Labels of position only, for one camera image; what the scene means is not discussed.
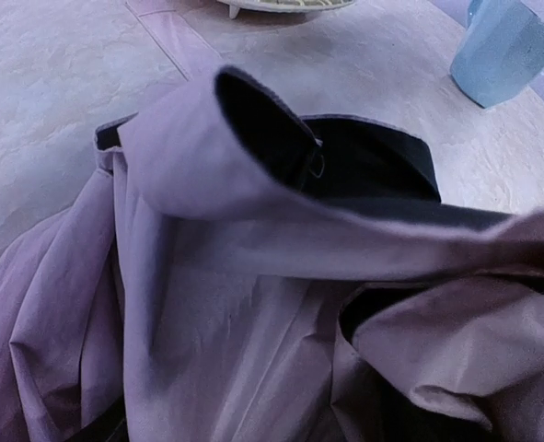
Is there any pink umbrella black lining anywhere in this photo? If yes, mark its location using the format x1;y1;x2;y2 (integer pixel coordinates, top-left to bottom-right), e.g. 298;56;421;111
0;0;544;442

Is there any woven bamboo tray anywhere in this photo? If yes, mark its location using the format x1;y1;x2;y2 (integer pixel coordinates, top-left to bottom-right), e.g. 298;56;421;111
217;0;355;19

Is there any light blue mug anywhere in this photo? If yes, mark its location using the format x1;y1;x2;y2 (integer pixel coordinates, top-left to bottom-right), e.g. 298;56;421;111
450;0;544;109

